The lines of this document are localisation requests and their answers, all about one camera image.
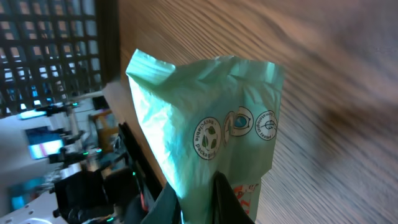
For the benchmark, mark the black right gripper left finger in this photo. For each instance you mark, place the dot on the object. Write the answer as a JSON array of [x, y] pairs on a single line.
[[165, 210]]

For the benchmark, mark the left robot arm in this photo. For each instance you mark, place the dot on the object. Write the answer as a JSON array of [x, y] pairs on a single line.
[[85, 197]]

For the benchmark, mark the teal wet wipes pack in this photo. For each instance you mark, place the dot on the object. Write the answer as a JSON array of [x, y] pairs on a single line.
[[218, 115]]

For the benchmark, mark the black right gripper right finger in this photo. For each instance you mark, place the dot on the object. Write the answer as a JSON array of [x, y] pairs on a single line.
[[226, 207]]

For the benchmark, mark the grey plastic basket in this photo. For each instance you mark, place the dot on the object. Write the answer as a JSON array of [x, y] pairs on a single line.
[[55, 51]]

